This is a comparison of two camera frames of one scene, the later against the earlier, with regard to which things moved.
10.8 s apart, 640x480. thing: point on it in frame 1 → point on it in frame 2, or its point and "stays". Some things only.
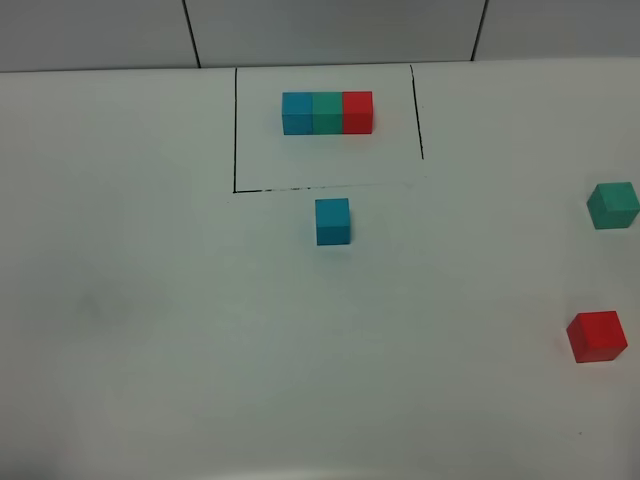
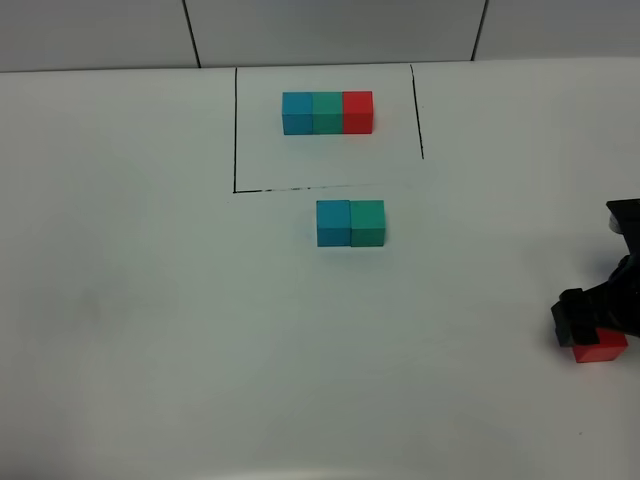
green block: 613,205 → 367,223
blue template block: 297,112 stays
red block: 596,336 stays
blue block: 332,221 stays
